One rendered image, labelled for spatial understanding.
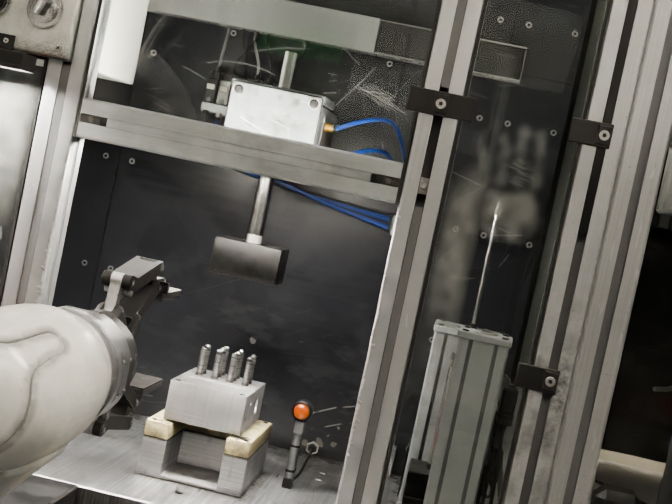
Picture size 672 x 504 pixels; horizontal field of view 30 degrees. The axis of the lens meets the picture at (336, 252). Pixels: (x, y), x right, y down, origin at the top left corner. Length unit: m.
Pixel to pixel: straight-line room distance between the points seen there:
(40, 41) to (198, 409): 0.47
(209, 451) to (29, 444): 0.81
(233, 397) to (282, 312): 0.32
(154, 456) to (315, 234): 0.44
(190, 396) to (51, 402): 0.73
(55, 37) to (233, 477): 0.55
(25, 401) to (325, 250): 1.05
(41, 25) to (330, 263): 0.59
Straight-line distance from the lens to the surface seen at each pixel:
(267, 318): 1.81
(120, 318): 1.03
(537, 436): 1.38
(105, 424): 1.06
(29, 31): 1.45
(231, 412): 1.52
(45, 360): 0.81
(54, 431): 0.82
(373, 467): 1.38
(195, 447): 1.60
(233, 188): 1.82
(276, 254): 1.55
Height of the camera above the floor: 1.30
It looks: 3 degrees down
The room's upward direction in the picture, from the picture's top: 12 degrees clockwise
